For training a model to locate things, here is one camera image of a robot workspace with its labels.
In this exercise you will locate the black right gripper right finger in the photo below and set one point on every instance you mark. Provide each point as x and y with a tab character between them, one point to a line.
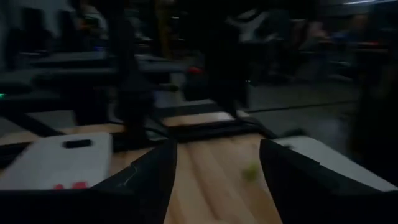
295	193

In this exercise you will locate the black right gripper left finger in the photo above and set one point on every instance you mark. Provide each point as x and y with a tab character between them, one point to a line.
146	193

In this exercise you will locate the green wooden block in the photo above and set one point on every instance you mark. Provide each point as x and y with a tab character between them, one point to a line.
251	171

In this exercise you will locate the red wooden block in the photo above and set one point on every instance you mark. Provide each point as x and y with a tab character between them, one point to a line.
59	187
80	185

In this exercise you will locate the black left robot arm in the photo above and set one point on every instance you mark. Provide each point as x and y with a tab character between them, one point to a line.
133	102

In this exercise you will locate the white plastic storage bin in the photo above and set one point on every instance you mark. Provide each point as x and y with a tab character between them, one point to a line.
37	161
342	165

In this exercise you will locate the black side desk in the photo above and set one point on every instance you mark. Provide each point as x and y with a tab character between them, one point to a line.
62	74

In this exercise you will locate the person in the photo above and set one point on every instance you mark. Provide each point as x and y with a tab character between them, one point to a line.
90	21

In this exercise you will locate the black aluminium table frame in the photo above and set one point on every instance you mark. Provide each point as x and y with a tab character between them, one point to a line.
217	129

